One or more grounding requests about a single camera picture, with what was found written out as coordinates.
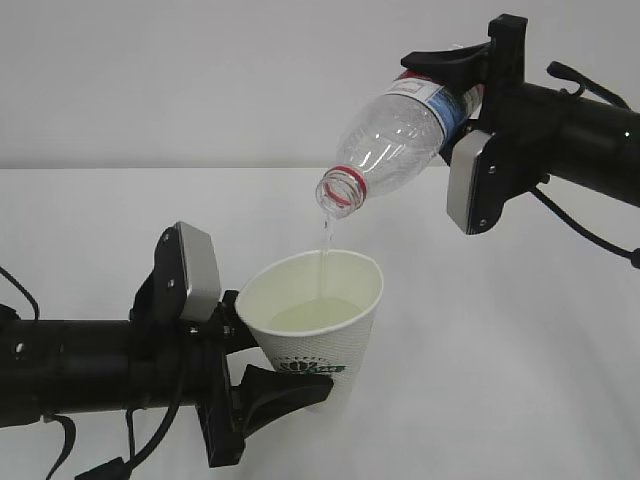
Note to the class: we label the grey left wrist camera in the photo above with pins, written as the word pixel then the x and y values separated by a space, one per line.
pixel 184 283

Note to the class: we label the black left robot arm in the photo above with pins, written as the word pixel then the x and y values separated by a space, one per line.
pixel 76 366

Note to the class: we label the clear plastic water bottle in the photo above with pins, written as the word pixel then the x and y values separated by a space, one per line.
pixel 392 140

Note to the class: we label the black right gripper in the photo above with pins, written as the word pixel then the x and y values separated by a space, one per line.
pixel 497 66

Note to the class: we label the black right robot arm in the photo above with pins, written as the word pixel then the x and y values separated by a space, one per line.
pixel 526 133

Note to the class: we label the white paper cup green logo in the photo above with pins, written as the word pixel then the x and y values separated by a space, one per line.
pixel 312 313

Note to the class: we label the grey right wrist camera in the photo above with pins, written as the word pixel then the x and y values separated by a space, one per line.
pixel 485 172

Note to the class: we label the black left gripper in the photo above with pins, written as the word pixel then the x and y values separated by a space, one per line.
pixel 226 412

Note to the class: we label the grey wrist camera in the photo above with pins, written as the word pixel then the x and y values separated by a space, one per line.
pixel 485 172
pixel 184 283

